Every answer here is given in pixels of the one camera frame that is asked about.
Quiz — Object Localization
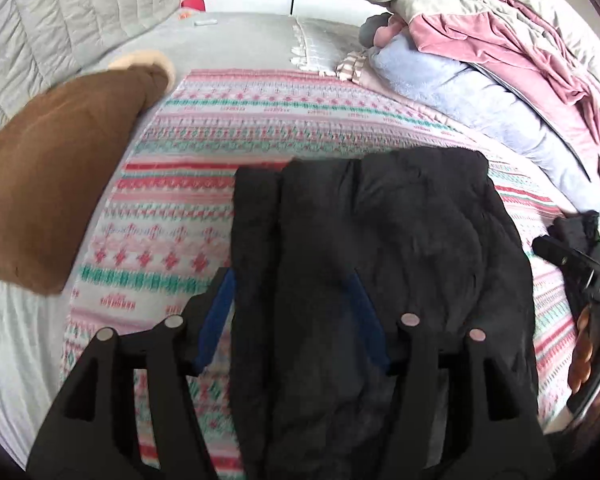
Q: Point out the pink plush item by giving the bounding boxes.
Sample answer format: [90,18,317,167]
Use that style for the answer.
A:
[374,16,412,50]

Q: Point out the black quilted jacket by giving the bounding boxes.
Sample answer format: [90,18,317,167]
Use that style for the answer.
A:
[230,147,541,480]

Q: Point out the pink velvet comforter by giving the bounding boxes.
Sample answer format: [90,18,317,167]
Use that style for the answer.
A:
[355,0,600,161]

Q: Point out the brown pillow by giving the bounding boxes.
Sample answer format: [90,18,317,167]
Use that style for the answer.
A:
[0,50,176,296]

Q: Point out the pink green patterned blanket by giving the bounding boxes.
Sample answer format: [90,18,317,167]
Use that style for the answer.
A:
[60,67,588,476]

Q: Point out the grey plush item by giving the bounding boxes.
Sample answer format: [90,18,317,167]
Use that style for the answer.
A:
[359,12,392,47]

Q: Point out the light blue fleece blanket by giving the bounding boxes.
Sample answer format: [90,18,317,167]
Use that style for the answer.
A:
[367,40,600,211]

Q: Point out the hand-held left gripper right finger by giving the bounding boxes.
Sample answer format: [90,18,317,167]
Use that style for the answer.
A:
[350,267,556,480]

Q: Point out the white fringed towel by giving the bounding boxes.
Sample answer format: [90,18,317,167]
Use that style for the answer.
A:
[290,17,366,72]

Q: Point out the pink striped cloth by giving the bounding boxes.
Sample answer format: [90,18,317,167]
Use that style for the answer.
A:
[334,51,378,82]

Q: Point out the dark quilted cloth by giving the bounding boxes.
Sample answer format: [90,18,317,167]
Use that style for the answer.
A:
[547,210,600,321]

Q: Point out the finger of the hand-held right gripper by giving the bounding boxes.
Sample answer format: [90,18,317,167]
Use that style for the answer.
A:
[532,235,596,286]

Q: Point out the person's right hand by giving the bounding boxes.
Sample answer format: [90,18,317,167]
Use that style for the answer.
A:
[567,305,595,393]

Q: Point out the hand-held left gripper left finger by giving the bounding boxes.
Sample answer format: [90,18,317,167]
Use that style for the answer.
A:
[25,267,238,480]

